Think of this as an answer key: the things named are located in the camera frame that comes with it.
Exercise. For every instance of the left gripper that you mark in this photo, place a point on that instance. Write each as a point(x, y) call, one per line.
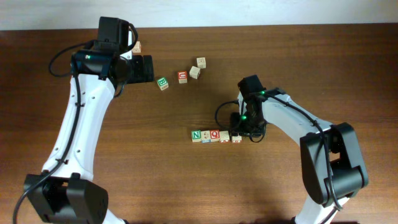
point(140, 76)

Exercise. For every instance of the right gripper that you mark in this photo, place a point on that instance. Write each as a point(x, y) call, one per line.
point(234, 122)

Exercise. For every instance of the plain block red side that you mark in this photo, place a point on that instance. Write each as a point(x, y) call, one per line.
point(236, 139)

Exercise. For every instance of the plain block red edge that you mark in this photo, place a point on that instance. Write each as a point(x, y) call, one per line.
point(224, 136)

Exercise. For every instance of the red Q letter block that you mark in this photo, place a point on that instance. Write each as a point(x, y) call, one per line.
point(215, 135)

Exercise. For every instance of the picture block blue side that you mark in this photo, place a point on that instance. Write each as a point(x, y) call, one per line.
point(205, 136)

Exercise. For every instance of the green N letter block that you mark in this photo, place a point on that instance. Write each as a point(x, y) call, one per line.
point(196, 135)

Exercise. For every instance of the green B letter block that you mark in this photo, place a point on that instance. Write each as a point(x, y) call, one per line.
point(162, 83)

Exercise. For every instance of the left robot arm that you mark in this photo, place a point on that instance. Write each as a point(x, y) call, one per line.
point(64, 191)

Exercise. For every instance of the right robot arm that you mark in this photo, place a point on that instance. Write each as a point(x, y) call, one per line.
point(332, 164)

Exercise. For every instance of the far left plain wooden block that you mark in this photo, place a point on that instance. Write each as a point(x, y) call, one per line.
point(137, 48)

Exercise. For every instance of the plain tilted wooden block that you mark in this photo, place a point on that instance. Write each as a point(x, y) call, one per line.
point(194, 72)

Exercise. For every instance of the plain block far top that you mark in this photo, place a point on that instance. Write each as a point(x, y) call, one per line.
point(201, 62)

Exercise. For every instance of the red U letter block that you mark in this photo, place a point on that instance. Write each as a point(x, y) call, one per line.
point(182, 77)

